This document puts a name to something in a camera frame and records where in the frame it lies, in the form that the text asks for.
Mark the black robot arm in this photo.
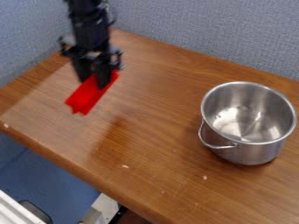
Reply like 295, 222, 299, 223
59, 0, 123, 89

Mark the stainless steel pot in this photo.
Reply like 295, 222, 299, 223
198, 81, 297, 165

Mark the white table bracket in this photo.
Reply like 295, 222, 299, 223
79, 193, 119, 224

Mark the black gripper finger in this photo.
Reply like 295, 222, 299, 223
95, 63, 112, 89
72, 59, 92, 82

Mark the red rectangular block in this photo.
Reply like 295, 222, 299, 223
64, 70, 119, 116

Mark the white ridged object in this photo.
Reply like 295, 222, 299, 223
0, 190, 46, 224

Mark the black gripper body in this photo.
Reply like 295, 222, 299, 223
59, 17, 123, 70

